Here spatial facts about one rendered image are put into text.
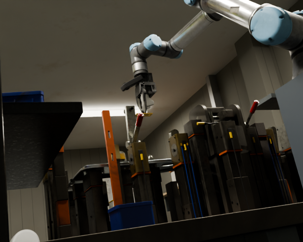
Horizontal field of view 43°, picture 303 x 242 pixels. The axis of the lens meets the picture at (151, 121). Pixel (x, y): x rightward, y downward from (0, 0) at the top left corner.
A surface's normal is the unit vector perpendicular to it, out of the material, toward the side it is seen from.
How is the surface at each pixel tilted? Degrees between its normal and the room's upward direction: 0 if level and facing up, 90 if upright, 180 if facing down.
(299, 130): 90
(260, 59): 90
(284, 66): 90
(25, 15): 180
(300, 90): 90
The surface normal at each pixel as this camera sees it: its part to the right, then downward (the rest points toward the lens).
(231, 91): -0.92, 0.04
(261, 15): -0.74, 0.02
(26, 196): 0.36, -0.35
